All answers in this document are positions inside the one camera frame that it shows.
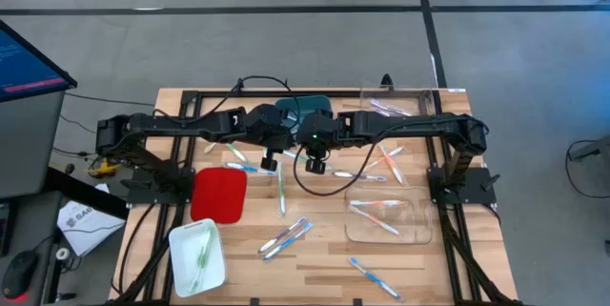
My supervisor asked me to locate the blue toothbrush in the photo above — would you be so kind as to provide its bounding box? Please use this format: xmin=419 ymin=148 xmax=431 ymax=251
xmin=346 ymin=256 xmax=402 ymax=300
xmin=262 ymin=222 xmax=315 ymax=262
xmin=223 ymin=161 xmax=276 ymax=177

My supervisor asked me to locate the teal plastic bin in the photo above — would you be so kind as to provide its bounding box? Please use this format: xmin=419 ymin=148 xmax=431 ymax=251
xmin=274 ymin=94 xmax=334 ymax=121

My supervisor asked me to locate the red plastic bin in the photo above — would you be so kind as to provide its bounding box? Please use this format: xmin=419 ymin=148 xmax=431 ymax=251
xmin=190 ymin=166 xmax=249 ymax=225

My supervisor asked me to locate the clear plastic bin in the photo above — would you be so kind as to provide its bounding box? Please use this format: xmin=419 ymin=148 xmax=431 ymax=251
xmin=359 ymin=87 xmax=438 ymax=129
xmin=343 ymin=185 xmax=434 ymax=245

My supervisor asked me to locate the white plastic bin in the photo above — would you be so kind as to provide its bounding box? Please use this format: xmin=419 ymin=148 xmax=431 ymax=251
xmin=169 ymin=218 xmax=228 ymax=298

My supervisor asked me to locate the white printed paper sheet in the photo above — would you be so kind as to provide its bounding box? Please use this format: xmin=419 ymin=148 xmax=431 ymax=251
xmin=56 ymin=199 xmax=126 ymax=257

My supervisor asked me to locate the blue screen monitor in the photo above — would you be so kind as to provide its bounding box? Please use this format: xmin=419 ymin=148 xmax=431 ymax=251
xmin=0 ymin=19 xmax=78 ymax=103

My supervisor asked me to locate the black stand leg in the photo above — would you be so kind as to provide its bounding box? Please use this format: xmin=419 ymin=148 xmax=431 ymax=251
xmin=569 ymin=133 xmax=610 ymax=162

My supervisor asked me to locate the black computer mouse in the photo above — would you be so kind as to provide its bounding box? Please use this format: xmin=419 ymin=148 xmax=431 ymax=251
xmin=1 ymin=250 xmax=39 ymax=301

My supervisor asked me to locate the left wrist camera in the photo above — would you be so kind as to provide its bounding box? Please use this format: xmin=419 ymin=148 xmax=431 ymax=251
xmin=260 ymin=148 xmax=280 ymax=173

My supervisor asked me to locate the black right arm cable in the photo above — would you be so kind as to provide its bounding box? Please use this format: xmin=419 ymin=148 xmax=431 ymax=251
xmin=293 ymin=127 xmax=433 ymax=197

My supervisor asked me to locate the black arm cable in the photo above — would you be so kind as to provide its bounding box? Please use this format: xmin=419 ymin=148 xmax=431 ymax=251
xmin=152 ymin=75 xmax=302 ymax=126
xmin=293 ymin=127 xmax=433 ymax=197

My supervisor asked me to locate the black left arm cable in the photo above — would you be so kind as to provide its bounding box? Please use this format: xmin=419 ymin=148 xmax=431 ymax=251
xmin=152 ymin=75 xmax=302 ymax=126

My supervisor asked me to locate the black floor cable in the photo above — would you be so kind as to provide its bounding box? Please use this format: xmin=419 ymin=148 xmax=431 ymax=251
xmin=565 ymin=140 xmax=610 ymax=200
xmin=64 ymin=91 xmax=157 ymax=107

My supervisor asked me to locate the yellow cable bundle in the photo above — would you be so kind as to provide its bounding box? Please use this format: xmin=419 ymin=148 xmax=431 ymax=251
xmin=88 ymin=155 xmax=123 ymax=178

